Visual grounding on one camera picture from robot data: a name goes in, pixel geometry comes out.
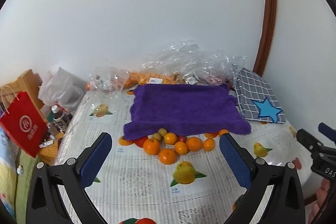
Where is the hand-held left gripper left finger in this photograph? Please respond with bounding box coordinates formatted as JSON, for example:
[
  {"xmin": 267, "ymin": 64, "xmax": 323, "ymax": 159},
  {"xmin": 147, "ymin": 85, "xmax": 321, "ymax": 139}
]
[{"xmin": 26, "ymin": 132, "xmax": 113, "ymax": 224}]

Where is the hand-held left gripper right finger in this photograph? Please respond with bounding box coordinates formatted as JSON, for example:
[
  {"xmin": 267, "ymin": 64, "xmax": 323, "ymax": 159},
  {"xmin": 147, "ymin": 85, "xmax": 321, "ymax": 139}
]
[{"xmin": 219, "ymin": 132, "xmax": 306, "ymax": 224}]

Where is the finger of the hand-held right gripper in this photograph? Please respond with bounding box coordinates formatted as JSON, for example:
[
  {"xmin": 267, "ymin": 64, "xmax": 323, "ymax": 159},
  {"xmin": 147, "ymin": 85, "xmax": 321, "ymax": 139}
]
[
  {"xmin": 318, "ymin": 123, "xmax": 336, "ymax": 143},
  {"xmin": 34, "ymin": 129, "xmax": 324, "ymax": 153}
]

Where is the person's right hand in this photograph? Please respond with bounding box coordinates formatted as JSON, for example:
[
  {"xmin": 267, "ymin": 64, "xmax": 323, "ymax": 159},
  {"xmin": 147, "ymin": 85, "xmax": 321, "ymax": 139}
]
[{"xmin": 308, "ymin": 179, "xmax": 331, "ymax": 224}]

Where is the dark drink bottle white cap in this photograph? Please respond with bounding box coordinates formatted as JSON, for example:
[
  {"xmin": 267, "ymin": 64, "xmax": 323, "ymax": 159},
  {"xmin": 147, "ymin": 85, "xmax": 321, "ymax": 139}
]
[{"xmin": 51, "ymin": 105, "xmax": 71, "ymax": 133}]

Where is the grey checked cloth blue star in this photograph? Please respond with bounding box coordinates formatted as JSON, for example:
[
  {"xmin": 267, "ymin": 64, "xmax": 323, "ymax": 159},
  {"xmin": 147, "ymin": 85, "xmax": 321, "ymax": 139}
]
[{"xmin": 234, "ymin": 68, "xmax": 287, "ymax": 124}]

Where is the purple towel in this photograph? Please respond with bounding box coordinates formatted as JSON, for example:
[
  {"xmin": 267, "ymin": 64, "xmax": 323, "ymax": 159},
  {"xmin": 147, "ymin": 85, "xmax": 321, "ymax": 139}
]
[{"xmin": 123, "ymin": 83, "xmax": 252, "ymax": 141}]

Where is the white plastic bag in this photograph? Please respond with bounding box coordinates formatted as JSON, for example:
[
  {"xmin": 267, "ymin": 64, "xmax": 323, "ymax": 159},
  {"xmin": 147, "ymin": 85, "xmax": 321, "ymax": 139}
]
[{"xmin": 39, "ymin": 67, "xmax": 85, "ymax": 112}]

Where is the red paper bag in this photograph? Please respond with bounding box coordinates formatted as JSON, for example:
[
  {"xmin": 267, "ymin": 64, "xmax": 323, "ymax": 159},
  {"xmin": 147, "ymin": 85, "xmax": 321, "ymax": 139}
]
[{"xmin": 0, "ymin": 85, "xmax": 49, "ymax": 158}]

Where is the crumpled clear plastic bag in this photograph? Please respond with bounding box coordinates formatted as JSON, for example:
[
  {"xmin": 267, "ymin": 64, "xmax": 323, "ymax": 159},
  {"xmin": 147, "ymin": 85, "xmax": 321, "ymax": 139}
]
[{"xmin": 88, "ymin": 65, "xmax": 132, "ymax": 92}]

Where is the colourful printed blanket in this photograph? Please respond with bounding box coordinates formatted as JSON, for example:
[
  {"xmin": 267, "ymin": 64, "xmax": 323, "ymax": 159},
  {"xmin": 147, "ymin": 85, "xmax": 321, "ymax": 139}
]
[{"xmin": 0, "ymin": 126, "xmax": 40, "ymax": 222}]

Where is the large clear plastic bag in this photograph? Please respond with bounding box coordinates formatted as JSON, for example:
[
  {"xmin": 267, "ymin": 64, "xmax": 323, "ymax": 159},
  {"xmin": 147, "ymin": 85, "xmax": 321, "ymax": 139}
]
[{"xmin": 184, "ymin": 49, "xmax": 247, "ymax": 88}]

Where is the pile of bagged oranges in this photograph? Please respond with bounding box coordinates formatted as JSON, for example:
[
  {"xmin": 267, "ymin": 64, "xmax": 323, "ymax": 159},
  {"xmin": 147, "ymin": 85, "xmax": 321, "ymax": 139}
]
[{"xmin": 123, "ymin": 70, "xmax": 183, "ymax": 89}]

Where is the wooden chair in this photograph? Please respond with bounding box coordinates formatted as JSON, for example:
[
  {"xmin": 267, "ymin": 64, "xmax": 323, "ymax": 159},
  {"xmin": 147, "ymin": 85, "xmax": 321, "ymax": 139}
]
[{"xmin": 0, "ymin": 69, "xmax": 44, "ymax": 115}]

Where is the clear plastic bag with label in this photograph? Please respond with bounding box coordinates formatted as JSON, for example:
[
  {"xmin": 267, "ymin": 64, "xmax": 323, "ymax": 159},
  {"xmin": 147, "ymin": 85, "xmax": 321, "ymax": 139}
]
[{"xmin": 142, "ymin": 42, "xmax": 202, "ymax": 84}]

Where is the brown wooden door frame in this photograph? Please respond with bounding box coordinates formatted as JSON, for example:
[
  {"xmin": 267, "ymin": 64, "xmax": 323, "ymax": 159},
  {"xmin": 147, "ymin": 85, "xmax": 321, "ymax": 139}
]
[{"xmin": 252, "ymin": 0, "xmax": 278, "ymax": 75}]

